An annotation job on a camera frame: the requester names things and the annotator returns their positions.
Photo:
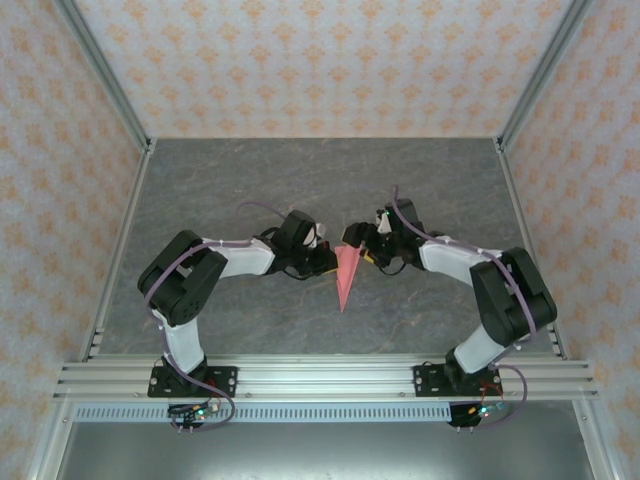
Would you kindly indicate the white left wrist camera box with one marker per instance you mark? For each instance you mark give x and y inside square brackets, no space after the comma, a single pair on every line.
[315,236]

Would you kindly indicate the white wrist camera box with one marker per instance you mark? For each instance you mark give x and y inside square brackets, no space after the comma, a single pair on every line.
[384,226]
[315,236]

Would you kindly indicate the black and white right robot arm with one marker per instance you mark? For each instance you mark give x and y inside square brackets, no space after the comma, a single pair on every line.
[510,295]

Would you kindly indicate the aluminium frame post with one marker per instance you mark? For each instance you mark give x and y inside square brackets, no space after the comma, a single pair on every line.
[107,75]
[538,75]

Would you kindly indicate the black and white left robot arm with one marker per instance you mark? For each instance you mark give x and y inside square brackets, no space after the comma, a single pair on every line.
[177,285]

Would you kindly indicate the grey metal panel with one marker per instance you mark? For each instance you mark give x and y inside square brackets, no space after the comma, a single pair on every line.
[325,455]

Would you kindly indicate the pink paper sheet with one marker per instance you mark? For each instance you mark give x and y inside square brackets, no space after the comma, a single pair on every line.
[345,275]

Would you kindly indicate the aluminium mounting rail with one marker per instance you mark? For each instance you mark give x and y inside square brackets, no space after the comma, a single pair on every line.
[325,375]

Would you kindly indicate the aluminium side rail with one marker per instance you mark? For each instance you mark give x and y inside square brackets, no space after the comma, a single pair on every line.
[517,200]
[134,197]

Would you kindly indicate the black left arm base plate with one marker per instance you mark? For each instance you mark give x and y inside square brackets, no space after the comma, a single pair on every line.
[226,381]

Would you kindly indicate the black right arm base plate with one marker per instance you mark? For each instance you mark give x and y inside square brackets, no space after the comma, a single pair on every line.
[424,384]

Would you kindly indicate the aluminium frame leg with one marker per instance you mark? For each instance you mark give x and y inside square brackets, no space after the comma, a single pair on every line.
[594,445]
[51,445]

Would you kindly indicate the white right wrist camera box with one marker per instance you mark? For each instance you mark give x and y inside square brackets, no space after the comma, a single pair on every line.
[384,226]

